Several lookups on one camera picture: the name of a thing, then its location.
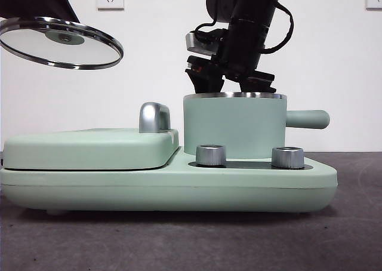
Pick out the glass lid green knob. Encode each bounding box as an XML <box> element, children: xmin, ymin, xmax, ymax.
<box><xmin>0</xmin><ymin>16</ymin><xmax>124</xmax><ymax>71</ymax></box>

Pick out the mint green steamer pot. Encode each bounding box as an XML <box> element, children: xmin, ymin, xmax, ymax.
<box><xmin>183</xmin><ymin>91</ymin><xmax>331</xmax><ymax>160</ymax></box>

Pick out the silver control knob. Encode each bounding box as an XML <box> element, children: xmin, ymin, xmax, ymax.
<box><xmin>196</xmin><ymin>144</ymin><xmax>227</xmax><ymax>167</ymax></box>
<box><xmin>271</xmin><ymin>147</ymin><xmax>305</xmax><ymax>170</ymax></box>

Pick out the mint green breakfast machine base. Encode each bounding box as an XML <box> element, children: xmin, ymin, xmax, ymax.
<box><xmin>0</xmin><ymin>156</ymin><xmax>338</xmax><ymax>217</ymax></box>

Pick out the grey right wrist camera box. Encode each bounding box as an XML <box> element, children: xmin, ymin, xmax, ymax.
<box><xmin>185</xmin><ymin>32</ymin><xmax>221</xmax><ymax>56</ymax></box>

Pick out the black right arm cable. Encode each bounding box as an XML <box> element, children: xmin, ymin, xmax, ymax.
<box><xmin>259</xmin><ymin>0</ymin><xmax>295</xmax><ymax>56</ymax></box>

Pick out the green grill cover silver handle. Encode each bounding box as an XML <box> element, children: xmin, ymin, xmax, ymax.
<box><xmin>2</xmin><ymin>102</ymin><xmax>180</xmax><ymax>171</ymax></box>

